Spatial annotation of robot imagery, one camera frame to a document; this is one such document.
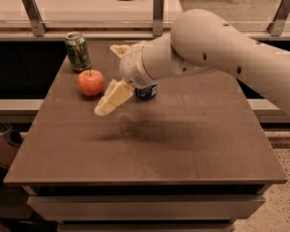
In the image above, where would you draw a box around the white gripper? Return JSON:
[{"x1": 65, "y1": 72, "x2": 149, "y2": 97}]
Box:
[{"x1": 94, "y1": 41, "x2": 157, "y2": 116}]

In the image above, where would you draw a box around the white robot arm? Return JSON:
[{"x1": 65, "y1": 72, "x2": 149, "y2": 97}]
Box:
[{"x1": 95, "y1": 9, "x2": 290, "y2": 116}]

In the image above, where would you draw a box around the red apple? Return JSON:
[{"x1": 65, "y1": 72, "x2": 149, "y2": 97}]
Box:
[{"x1": 77, "y1": 70, "x2": 104, "y2": 96}]

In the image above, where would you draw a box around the blue soda can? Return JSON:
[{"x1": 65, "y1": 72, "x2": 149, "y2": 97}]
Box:
[{"x1": 135, "y1": 85, "x2": 157, "y2": 101}]

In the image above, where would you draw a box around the green soda can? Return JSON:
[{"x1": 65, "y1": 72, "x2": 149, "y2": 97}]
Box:
[{"x1": 65, "y1": 31, "x2": 91, "y2": 73}]

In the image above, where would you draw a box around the dark object at left floor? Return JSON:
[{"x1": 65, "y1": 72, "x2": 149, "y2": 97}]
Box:
[{"x1": 0, "y1": 129, "x2": 22, "y2": 186}]

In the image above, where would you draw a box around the grey cabinet drawer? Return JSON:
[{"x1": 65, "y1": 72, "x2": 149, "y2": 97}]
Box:
[{"x1": 27, "y1": 194, "x2": 265, "y2": 221}]

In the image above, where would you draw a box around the middle metal railing bracket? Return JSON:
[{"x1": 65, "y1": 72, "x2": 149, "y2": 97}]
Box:
[{"x1": 153, "y1": 0, "x2": 164, "y2": 37}]

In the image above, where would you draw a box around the metal railing bracket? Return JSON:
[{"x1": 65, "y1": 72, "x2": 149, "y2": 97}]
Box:
[
  {"x1": 267, "y1": 0, "x2": 290, "y2": 37},
  {"x1": 21, "y1": 0, "x2": 47, "y2": 37},
  {"x1": 153, "y1": 0, "x2": 164, "y2": 37}
]

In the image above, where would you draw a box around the left metal railing bracket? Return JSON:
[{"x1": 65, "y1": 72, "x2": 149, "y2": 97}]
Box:
[{"x1": 21, "y1": 0, "x2": 47, "y2": 37}]

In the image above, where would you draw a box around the right metal railing bracket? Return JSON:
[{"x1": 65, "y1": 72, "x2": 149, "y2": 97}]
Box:
[{"x1": 267, "y1": 0, "x2": 290, "y2": 37}]

